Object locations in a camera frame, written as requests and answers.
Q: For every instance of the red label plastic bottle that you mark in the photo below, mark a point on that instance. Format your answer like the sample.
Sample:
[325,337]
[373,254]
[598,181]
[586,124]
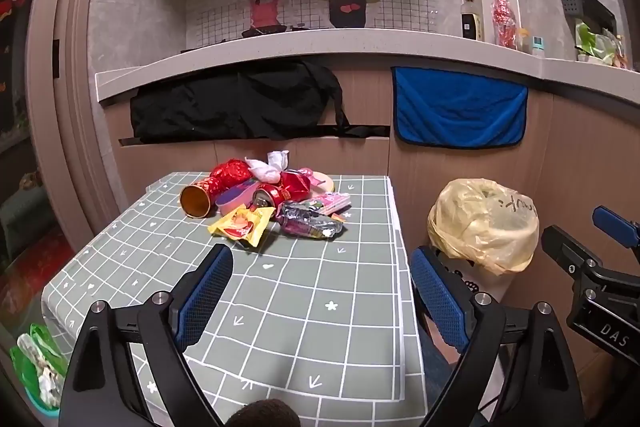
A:
[504,19]

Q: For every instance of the yellow snack wrapper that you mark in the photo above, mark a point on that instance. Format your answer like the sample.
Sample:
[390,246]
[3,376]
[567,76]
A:
[242,224]

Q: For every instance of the clear plastic bottle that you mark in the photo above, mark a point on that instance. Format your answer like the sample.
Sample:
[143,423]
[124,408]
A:
[310,222]

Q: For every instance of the small teal cap bottle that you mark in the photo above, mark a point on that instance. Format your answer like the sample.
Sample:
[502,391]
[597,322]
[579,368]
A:
[537,48]

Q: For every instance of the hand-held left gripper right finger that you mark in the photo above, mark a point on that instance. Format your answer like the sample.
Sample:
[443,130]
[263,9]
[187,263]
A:
[440,302]

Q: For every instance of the yellow plastic bin liner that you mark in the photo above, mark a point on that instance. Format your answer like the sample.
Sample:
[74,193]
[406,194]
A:
[480,222]

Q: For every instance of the beige kitchen countertop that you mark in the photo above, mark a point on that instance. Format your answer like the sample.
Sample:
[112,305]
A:
[300,52]

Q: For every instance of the red plastic bag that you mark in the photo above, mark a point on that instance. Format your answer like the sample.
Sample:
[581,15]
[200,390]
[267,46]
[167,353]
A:
[231,171]

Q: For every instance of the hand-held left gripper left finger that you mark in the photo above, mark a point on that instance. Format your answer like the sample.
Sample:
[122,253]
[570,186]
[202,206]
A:
[205,297]

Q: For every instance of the green grid tablecloth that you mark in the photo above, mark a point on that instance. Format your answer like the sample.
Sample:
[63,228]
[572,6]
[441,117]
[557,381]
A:
[300,292]

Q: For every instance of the white tissue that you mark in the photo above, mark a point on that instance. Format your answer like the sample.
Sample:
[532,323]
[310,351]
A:
[265,169]

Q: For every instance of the small orange cap bottle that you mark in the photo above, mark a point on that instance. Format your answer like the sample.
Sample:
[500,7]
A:
[524,41]

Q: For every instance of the pink snack packet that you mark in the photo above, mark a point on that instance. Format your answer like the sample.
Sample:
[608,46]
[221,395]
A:
[332,203]

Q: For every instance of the green plastic bag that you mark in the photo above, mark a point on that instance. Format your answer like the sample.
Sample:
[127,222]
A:
[37,367]

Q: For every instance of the black cloth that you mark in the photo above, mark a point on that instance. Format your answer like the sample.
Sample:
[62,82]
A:
[225,102]

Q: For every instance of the bagged green vegetables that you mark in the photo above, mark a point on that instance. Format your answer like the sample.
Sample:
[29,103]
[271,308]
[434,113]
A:
[597,44]

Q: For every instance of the blue towel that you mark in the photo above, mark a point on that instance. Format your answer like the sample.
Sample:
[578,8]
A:
[460,107]

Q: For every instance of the black dish rack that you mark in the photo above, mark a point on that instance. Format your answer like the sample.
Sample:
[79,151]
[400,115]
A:
[600,12]

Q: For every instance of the dark fuzzy round object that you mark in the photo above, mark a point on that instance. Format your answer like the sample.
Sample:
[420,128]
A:
[267,413]

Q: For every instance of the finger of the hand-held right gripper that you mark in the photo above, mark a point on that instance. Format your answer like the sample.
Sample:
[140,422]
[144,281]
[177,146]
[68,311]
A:
[567,252]
[612,221]

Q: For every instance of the red printed drink can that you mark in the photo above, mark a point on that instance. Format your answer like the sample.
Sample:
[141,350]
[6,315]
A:
[286,191]

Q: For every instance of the person's leg in jeans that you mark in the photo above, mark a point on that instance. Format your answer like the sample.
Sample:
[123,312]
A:
[436,374]

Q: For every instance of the red and gold paper cup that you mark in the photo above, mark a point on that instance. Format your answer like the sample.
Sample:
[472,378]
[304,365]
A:
[196,203]

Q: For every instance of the purple plastic container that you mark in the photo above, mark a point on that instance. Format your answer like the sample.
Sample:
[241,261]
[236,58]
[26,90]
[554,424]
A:
[234,198]

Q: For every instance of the dark sauce bottle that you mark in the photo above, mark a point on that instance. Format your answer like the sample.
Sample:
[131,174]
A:
[471,22]

